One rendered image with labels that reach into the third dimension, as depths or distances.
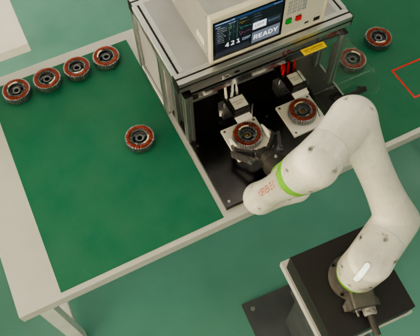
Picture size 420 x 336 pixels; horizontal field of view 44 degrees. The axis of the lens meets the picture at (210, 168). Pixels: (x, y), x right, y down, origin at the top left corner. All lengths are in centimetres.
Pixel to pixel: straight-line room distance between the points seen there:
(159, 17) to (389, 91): 98
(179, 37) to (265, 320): 135
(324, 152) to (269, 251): 145
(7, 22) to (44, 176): 57
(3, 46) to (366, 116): 115
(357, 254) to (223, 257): 120
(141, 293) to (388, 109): 139
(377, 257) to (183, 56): 89
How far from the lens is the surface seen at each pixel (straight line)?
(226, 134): 201
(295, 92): 202
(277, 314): 254
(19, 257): 196
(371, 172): 144
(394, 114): 221
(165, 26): 190
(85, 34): 350
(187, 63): 179
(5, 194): 208
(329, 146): 126
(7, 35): 187
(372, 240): 155
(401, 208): 156
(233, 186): 192
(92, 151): 207
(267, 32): 181
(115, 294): 262
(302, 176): 125
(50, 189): 203
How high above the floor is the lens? 248
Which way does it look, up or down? 61 degrees down
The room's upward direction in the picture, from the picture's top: 2 degrees counter-clockwise
